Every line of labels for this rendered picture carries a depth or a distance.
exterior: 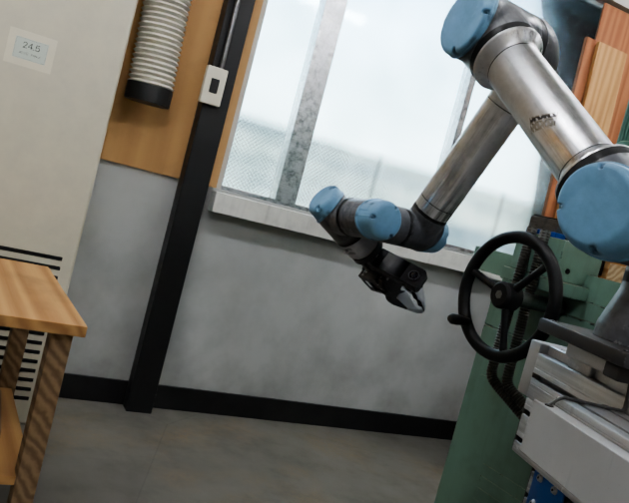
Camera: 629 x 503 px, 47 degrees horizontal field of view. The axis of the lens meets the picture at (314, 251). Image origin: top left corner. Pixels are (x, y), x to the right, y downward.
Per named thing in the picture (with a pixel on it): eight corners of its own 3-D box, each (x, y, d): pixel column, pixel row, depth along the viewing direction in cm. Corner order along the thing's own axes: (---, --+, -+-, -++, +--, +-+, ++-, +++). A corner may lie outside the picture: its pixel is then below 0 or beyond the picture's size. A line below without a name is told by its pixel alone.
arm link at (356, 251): (374, 221, 145) (350, 251, 143) (387, 236, 147) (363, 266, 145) (352, 218, 151) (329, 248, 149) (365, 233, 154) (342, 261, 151)
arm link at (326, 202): (322, 212, 137) (299, 210, 144) (355, 250, 142) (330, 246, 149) (345, 182, 139) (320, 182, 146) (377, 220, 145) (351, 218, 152)
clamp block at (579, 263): (507, 266, 169) (517, 230, 169) (546, 276, 176) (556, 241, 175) (555, 280, 156) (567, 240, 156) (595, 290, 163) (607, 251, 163)
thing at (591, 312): (498, 291, 183) (502, 276, 183) (554, 304, 194) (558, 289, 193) (634, 336, 149) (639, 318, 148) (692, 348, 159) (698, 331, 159)
